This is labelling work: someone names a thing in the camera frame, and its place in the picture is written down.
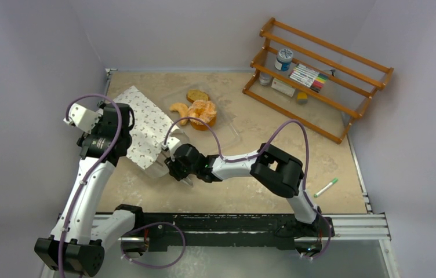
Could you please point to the pack of coloured markers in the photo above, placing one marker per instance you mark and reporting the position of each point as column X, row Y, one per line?
column 308, row 77

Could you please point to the fake croissant tan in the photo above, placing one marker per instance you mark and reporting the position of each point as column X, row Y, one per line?
column 182, row 109

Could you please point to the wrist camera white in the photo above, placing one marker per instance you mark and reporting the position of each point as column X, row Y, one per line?
column 170, row 146
column 82, row 118

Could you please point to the white jar blue label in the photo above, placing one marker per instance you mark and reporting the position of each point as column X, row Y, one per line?
column 283, row 59

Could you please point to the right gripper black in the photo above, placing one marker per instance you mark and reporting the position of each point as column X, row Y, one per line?
column 176, row 168

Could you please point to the green white marker pen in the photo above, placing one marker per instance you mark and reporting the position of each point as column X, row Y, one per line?
column 326, row 187

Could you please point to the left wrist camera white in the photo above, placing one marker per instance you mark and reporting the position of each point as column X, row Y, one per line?
column 82, row 118

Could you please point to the yellow grey sponge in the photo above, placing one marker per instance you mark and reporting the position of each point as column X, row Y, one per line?
column 302, row 97

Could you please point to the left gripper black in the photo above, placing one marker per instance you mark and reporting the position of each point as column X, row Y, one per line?
column 95, row 131

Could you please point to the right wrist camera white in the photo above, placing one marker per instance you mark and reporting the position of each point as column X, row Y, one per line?
column 170, row 146

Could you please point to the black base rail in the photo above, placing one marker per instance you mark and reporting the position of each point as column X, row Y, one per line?
column 281, row 231

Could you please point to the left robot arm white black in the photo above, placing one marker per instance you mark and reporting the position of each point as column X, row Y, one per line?
column 73, row 245

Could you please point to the fake orange bread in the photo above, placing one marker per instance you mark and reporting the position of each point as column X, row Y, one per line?
column 203, row 110

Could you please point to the metal tongs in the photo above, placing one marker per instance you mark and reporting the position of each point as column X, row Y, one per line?
column 187, row 181

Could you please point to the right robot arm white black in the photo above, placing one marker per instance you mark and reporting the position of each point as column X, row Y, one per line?
column 281, row 173

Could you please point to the white patterned paper bag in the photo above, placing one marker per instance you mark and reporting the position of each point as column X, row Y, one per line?
column 148, row 134

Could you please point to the white card box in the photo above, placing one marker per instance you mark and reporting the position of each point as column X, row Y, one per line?
column 283, row 87

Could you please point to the orange wooden shelf rack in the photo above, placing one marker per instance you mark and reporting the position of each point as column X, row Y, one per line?
column 258, row 63

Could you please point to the fake bread slice brown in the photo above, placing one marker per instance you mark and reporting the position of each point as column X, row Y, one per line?
column 194, row 95

